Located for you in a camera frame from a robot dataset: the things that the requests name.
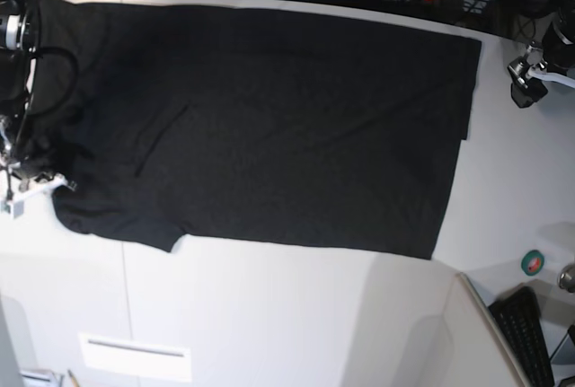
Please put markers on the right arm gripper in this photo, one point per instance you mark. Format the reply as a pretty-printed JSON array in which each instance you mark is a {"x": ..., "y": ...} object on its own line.
[{"x": 30, "y": 160}]

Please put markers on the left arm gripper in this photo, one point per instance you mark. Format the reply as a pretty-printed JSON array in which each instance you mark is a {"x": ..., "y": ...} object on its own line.
[{"x": 555, "y": 62}]

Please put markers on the black t-shirt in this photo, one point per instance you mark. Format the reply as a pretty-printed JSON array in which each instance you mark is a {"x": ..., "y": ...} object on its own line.
[{"x": 252, "y": 124}]

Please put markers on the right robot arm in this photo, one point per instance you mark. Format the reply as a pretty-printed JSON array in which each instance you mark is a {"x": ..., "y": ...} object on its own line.
[{"x": 21, "y": 50}]

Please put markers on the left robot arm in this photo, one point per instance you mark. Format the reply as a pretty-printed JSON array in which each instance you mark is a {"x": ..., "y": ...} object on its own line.
[{"x": 563, "y": 11}]

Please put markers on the green tape roll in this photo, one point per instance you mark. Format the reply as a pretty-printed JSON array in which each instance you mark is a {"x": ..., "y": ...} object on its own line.
[{"x": 532, "y": 263}]

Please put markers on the silver round knob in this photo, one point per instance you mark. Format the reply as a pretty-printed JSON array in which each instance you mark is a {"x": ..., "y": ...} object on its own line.
[{"x": 566, "y": 279}]

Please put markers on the black keyboard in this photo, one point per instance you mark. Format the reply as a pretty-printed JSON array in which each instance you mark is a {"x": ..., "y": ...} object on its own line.
[{"x": 518, "y": 317}]

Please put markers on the white partition panel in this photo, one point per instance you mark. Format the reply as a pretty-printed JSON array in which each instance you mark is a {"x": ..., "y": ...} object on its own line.
[{"x": 421, "y": 323}]

